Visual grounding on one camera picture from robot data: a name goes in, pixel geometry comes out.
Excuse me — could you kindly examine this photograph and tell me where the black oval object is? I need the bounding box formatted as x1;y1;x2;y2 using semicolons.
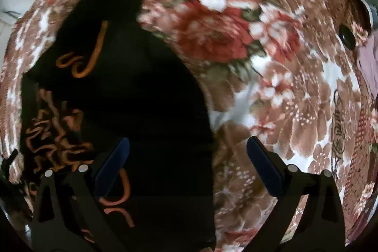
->
338;24;357;51

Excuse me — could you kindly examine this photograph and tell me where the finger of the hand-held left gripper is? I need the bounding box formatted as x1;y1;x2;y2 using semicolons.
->
0;148;20;190

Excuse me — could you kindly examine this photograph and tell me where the floral brown red blanket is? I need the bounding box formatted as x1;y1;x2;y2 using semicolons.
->
0;0;378;252

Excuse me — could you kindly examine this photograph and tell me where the black garment with orange print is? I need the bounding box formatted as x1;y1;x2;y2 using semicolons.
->
21;0;219;252

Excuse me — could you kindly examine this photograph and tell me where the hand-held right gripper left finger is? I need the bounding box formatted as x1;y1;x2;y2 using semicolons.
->
31;137;133;252

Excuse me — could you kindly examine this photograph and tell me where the pink cloth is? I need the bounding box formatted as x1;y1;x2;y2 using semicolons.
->
356;34;378;93

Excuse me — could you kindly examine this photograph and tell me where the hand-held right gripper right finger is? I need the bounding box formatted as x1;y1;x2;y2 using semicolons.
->
246;136;346;252

